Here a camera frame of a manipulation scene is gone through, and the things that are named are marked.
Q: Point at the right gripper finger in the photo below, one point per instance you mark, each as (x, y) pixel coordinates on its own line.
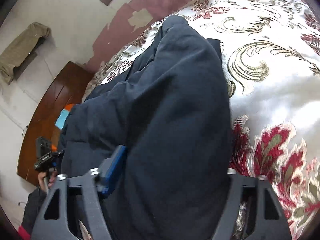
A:
(110, 171)

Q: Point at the dark navy padded coat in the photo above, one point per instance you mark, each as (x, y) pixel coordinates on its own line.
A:
(171, 112)

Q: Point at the black jacket left forearm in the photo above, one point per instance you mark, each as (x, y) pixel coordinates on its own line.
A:
(31, 210)

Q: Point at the person left hand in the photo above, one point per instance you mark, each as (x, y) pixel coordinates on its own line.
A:
(47, 180)

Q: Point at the orange blue brown pillow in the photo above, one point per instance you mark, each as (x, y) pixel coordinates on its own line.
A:
(63, 116)

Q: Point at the brown wooden headboard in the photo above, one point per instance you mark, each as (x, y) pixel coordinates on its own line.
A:
(67, 88)

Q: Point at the olive cloth covered shelf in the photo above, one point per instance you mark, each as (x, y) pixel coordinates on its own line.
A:
(21, 52)

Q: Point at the floral white red bedspread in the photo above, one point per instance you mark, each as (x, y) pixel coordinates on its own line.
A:
(270, 56)

